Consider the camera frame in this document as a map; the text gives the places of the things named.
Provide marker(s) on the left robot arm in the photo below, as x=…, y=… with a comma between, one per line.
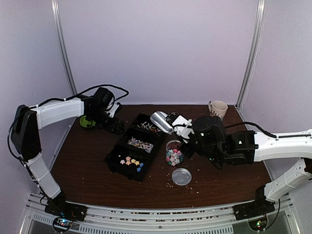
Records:
x=97, y=105

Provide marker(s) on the aluminium frame post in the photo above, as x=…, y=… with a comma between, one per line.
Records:
x=257, y=33
x=62, y=45

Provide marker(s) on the pile of swirl lollipops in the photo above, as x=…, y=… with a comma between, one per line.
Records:
x=140, y=144

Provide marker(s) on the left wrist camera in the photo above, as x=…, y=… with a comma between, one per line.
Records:
x=113, y=109

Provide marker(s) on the metal scoop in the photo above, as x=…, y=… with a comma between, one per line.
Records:
x=159, y=119

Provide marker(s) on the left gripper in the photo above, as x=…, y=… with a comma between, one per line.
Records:
x=111, y=127

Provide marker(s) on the black three-compartment candy tray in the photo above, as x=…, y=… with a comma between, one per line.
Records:
x=130, y=161

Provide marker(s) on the pile of stick candies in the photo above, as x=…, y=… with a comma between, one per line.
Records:
x=148, y=127

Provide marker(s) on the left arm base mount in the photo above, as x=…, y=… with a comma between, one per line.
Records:
x=68, y=212

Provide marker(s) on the green bowl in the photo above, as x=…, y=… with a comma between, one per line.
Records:
x=84, y=120

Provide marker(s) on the right aluminium frame post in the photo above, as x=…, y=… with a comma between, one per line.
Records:
x=257, y=33

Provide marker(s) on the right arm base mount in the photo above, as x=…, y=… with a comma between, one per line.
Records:
x=258, y=207

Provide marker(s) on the pile of star candies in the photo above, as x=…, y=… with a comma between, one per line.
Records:
x=174, y=157

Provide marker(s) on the left aluminium frame post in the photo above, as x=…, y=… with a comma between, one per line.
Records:
x=62, y=45

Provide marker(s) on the front aluminium rail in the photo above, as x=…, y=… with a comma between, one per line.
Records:
x=218, y=219

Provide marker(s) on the clear plastic jar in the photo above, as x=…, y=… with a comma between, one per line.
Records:
x=173, y=144

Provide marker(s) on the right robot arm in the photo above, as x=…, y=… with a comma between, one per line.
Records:
x=206, y=136

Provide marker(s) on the patterned ceramic mug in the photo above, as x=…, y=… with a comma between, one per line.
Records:
x=217, y=108

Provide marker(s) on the green plate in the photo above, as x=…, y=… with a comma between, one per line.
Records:
x=87, y=125

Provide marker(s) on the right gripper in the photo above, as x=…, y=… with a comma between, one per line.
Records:
x=184, y=149

